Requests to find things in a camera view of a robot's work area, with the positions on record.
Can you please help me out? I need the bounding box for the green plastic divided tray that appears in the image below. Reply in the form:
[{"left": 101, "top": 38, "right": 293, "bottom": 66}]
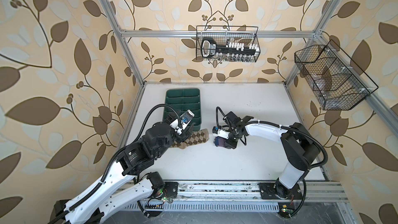
[{"left": 164, "top": 88, "right": 202, "bottom": 131}]

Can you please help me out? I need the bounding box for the purple sock with yellow cuff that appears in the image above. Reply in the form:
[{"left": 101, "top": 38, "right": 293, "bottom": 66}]
[{"left": 214, "top": 136, "right": 228, "bottom": 148}]

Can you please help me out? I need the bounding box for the beige brown argyle sock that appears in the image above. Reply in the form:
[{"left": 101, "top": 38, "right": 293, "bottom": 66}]
[{"left": 171, "top": 129, "right": 209, "bottom": 149}]

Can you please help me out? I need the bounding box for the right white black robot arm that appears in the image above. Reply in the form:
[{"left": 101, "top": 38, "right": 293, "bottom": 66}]
[{"left": 212, "top": 112, "right": 329, "bottom": 199}]

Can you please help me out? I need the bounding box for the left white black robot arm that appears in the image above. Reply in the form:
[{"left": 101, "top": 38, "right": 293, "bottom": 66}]
[{"left": 50, "top": 110, "right": 194, "bottom": 224}]

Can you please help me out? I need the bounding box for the black white tool in basket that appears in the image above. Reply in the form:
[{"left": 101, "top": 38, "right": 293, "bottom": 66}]
[{"left": 200, "top": 37, "right": 260, "bottom": 58}]

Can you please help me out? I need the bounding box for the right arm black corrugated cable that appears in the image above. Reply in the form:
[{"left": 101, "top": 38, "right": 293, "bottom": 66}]
[{"left": 216, "top": 106, "right": 329, "bottom": 169}]

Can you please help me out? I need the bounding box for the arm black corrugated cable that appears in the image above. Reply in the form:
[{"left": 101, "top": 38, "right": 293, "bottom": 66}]
[
  {"left": 46, "top": 104, "right": 182, "bottom": 224},
  {"left": 216, "top": 106, "right": 329, "bottom": 169}
]

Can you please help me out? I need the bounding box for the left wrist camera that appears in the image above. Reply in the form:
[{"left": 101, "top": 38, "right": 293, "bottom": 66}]
[{"left": 175, "top": 110, "right": 194, "bottom": 136}]

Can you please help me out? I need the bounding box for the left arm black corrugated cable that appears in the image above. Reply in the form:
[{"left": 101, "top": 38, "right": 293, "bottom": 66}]
[{"left": 46, "top": 104, "right": 182, "bottom": 224}]

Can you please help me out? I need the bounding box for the black wire basket back wall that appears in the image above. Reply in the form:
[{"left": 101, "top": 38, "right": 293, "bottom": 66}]
[{"left": 196, "top": 25, "right": 261, "bottom": 63}]

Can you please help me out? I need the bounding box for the black wire basket wall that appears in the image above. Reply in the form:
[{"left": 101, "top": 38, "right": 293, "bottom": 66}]
[
  {"left": 294, "top": 40, "right": 379, "bottom": 111},
  {"left": 196, "top": 25, "right": 261, "bottom": 63}
]

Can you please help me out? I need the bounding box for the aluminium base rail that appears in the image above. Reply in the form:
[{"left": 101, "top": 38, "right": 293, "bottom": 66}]
[{"left": 90, "top": 180, "right": 349, "bottom": 214}]

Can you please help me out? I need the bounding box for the black wire basket right wall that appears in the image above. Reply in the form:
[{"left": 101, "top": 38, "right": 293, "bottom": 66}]
[{"left": 294, "top": 40, "right": 379, "bottom": 111}]

